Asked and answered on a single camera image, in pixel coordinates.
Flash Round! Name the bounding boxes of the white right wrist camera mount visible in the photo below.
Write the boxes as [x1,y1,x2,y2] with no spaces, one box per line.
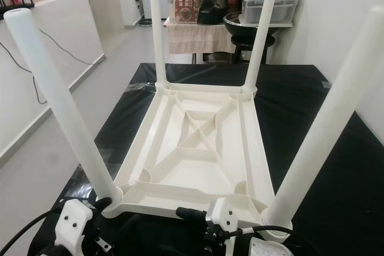
[207,197,239,240]

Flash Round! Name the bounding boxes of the white plastic children table top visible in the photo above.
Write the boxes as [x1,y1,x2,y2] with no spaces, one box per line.
[108,79,292,239]

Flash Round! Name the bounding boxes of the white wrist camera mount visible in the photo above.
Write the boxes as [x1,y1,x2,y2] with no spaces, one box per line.
[55,199,94,256]
[207,197,239,240]

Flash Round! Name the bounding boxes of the clear plastic storage box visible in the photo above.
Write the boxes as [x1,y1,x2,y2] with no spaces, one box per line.
[240,0,301,26]

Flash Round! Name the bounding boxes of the black tablecloth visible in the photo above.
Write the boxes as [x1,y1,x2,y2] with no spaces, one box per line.
[27,63,384,256]

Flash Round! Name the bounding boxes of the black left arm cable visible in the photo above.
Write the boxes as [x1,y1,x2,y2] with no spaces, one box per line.
[0,208,64,255]

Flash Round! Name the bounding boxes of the black wall cable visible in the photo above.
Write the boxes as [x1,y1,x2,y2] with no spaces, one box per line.
[0,28,106,104]

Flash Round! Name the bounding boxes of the beige cloth covered table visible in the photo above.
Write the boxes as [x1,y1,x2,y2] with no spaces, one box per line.
[167,21,241,54]

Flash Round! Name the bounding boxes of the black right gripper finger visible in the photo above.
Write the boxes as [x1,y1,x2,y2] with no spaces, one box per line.
[176,207,212,221]

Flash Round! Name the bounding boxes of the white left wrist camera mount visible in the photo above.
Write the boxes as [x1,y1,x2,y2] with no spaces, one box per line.
[55,199,94,256]

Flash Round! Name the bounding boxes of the white plastic table leg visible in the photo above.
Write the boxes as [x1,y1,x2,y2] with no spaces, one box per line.
[3,7,116,200]
[148,0,169,86]
[242,0,283,92]
[264,5,384,227]

